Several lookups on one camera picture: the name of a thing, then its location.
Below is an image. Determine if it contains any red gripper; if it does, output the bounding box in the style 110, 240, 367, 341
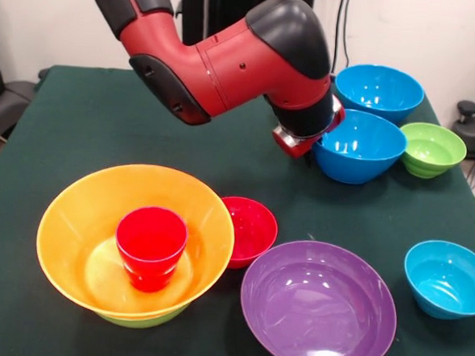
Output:
270, 92, 347, 169

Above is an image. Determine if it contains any red cup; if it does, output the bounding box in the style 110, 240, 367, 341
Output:
111, 203, 191, 295

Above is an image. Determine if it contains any large orange bowl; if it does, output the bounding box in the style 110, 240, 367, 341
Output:
31, 157, 240, 325

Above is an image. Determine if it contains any small red bowl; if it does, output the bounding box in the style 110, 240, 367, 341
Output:
217, 195, 281, 272

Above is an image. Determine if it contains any small green bowl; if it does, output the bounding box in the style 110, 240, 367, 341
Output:
396, 120, 469, 182

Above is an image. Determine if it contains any large purple bowl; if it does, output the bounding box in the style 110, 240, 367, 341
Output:
237, 237, 403, 356

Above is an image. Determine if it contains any black stand base with knob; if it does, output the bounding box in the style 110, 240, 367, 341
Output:
446, 99, 475, 160

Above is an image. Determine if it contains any small light blue bowl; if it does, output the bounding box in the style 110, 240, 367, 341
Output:
400, 238, 475, 322

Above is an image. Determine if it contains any dark green tablecloth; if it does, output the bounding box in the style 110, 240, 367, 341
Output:
0, 61, 475, 356

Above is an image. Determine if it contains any large green bowl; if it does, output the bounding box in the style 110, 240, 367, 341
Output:
95, 298, 192, 332

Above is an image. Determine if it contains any dark gray stand base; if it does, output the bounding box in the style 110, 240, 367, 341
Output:
0, 78, 39, 141

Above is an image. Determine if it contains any black wall cable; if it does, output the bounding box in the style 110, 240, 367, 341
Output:
328, 0, 354, 77

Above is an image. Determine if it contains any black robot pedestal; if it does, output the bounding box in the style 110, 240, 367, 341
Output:
171, 0, 316, 56

